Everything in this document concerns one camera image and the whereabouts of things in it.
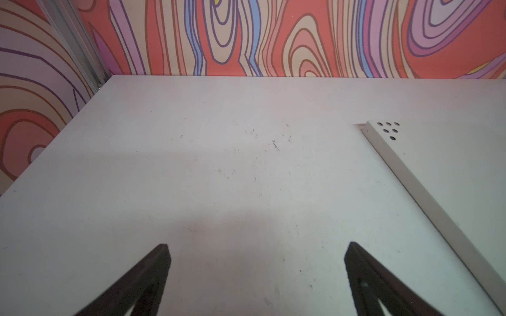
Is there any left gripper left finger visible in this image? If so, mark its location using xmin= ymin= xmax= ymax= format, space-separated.
xmin=77 ymin=244 xmax=171 ymax=315

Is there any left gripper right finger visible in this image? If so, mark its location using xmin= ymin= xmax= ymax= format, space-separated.
xmin=344 ymin=242 xmax=441 ymax=315

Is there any white and black file folder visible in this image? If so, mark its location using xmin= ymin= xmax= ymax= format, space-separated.
xmin=362 ymin=120 xmax=505 ymax=312

